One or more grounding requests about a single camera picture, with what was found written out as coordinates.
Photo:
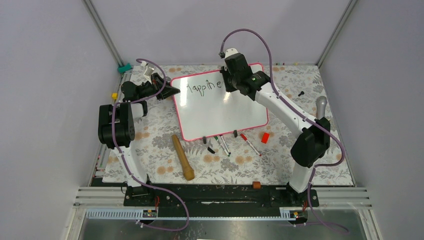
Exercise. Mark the red whiteboard marker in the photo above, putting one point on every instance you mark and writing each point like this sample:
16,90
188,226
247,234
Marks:
250,144

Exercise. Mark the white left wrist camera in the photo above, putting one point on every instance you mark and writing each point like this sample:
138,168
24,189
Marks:
149,69

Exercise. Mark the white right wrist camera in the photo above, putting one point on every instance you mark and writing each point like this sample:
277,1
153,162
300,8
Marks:
230,52

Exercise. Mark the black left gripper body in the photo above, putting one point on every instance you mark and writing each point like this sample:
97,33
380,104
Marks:
153,89

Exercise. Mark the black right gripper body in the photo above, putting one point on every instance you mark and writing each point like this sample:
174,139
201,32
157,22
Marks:
230,81

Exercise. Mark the pink framed whiteboard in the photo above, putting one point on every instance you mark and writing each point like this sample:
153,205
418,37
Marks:
205,109

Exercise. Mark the small brown cube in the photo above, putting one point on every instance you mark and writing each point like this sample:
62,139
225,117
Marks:
256,185

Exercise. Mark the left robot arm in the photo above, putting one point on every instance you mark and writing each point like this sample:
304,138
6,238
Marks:
116,128

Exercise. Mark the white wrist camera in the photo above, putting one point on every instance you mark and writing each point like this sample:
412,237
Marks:
149,69
230,52

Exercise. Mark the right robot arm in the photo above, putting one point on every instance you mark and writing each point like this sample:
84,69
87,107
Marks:
311,138

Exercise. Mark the black marker cap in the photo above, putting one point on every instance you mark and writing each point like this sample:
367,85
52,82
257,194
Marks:
211,150

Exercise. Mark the green whiteboard marker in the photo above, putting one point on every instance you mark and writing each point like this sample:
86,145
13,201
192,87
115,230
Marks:
222,146

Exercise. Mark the blue whiteboard marker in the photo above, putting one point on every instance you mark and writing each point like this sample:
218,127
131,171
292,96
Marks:
225,145

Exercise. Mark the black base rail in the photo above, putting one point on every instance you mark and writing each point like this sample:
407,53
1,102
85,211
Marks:
217,200

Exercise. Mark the teal clamp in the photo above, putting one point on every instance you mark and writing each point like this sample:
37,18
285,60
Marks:
124,68

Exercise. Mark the gold toy microphone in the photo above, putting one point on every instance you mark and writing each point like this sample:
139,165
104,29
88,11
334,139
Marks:
188,171

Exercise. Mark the small red block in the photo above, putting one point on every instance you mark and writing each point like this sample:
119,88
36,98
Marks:
265,137

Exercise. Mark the floral patterned table mat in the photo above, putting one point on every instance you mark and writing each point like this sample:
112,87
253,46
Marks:
155,150

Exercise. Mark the silver toy microphone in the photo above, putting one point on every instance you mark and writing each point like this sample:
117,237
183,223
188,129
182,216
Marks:
321,104

